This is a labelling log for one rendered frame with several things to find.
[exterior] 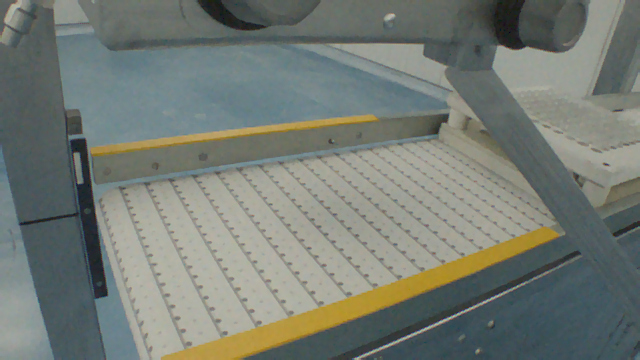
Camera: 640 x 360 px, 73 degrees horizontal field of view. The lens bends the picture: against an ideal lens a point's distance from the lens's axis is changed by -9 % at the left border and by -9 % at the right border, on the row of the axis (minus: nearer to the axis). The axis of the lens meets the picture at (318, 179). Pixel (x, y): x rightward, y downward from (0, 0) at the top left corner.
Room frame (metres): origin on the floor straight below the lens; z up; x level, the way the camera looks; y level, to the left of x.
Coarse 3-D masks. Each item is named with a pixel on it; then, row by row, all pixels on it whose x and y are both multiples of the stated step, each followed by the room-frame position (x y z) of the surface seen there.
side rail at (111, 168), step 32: (608, 96) 0.91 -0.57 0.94; (320, 128) 0.52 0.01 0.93; (352, 128) 0.54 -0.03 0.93; (384, 128) 0.57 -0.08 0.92; (416, 128) 0.60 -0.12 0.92; (96, 160) 0.38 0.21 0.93; (128, 160) 0.39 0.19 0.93; (160, 160) 0.41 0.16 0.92; (192, 160) 0.43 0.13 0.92; (224, 160) 0.45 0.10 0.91
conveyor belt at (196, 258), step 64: (128, 192) 0.38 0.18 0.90; (192, 192) 0.39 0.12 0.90; (256, 192) 0.41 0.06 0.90; (320, 192) 0.43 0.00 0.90; (384, 192) 0.44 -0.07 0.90; (448, 192) 0.46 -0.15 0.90; (512, 192) 0.49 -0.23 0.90; (128, 256) 0.29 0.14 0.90; (192, 256) 0.30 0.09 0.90; (256, 256) 0.31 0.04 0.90; (320, 256) 0.32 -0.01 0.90; (384, 256) 0.33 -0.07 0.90; (448, 256) 0.34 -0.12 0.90; (128, 320) 0.24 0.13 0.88; (192, 320) 0.23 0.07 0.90; (256, 320) 0.24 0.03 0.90
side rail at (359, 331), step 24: (600, 216) 0.39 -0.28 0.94; (624, 216) 0.42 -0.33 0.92; (552, 240) 0.33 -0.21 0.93; (504, 264) 0.30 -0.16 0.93; (528, 264) 0.32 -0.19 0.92; (456, 288) 0.27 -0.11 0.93; (480, 288) 0.28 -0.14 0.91; (384, 312) 0.23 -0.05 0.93; (408, 312) 0.24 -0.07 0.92; (432, 312) 0.26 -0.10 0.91; (312, 336) 0.20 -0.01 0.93; (336, 336) 0.21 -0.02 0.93; (360, 336) 0.22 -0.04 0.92; (384, 336) 0.23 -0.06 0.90
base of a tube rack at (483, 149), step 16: (448, 128) 0.61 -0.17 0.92; (480, 128) 0.62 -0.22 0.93; (448, 144) 0.60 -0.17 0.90; (464, 144) 0.58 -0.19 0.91; (480, 144) 0.56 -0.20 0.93; (496, 144) 0.57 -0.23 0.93; (480, 160) 0.55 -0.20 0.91; (496, 160) 0.53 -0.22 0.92; (512, 176) 0.51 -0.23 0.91; (528, 192) 0.49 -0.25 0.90; (624, 192) 0.48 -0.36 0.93
